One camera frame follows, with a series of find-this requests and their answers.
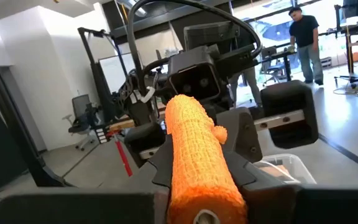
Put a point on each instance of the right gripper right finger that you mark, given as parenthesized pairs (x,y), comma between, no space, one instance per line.
(306,205)

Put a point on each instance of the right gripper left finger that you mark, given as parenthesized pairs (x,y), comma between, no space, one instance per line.
(73,207)

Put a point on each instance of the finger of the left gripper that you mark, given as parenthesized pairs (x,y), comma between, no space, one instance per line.
(241,133)

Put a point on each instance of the orange elastic bandage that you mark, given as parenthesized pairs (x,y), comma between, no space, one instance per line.
(197,161)

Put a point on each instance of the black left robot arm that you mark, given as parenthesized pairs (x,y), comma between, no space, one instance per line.
(228,59)

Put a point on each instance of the clear plastic container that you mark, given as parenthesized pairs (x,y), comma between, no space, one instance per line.
(294,168)

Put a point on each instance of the black office chair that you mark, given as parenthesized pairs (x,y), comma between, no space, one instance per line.
(272,67)

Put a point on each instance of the person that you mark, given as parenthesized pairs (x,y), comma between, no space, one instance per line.
(252,84)
(304,37)

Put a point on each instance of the red stand leg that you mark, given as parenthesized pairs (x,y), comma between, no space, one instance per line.
(123,158)

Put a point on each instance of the black box white labels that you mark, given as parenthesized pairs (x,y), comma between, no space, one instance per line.
(101,135)

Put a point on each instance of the grey office chair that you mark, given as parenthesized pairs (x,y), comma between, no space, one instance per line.
(81,121)

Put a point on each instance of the neighbour wooden workbench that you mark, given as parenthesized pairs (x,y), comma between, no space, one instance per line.
(121,124)

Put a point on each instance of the background desk monitor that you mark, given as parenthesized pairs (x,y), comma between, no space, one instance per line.
(354,7)

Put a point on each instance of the white board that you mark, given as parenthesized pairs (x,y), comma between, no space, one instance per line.
(113,71)

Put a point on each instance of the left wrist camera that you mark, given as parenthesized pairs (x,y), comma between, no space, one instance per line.
(194,74)

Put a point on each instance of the black table frame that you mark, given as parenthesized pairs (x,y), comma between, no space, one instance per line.
(11,124)

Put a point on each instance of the black background station frame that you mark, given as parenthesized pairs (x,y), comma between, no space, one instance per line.
(99,77)

